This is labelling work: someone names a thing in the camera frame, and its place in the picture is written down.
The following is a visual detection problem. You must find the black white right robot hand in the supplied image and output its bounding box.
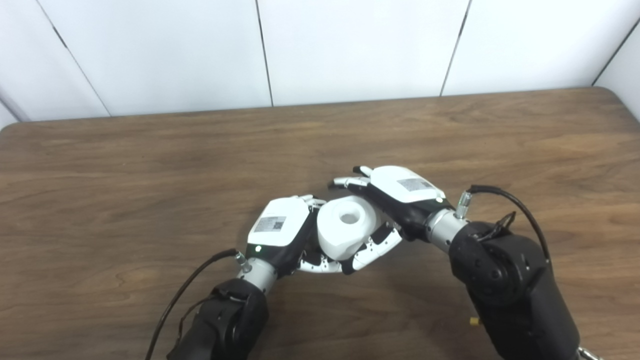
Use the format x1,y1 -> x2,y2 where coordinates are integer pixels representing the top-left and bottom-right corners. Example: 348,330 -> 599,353
327,165 -> 456,275

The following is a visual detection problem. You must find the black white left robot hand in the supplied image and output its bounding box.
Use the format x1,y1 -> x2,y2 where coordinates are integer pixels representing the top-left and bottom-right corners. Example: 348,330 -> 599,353
245,194 -> 352,277

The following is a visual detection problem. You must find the round white piece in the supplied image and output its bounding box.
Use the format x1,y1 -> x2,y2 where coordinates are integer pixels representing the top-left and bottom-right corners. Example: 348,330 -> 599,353
316,195 -> 384,262

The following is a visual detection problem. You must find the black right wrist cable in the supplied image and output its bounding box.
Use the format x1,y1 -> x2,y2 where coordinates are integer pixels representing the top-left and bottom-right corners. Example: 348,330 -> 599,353
454,184 -> 554,267

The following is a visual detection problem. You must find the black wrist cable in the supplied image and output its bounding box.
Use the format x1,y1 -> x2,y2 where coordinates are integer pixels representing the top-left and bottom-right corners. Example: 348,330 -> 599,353
144,248 -> 249,360
454,184 -> 554,267

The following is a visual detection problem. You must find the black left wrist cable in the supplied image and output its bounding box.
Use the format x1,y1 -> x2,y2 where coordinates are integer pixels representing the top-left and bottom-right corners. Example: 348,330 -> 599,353
144,248 -> 249,360

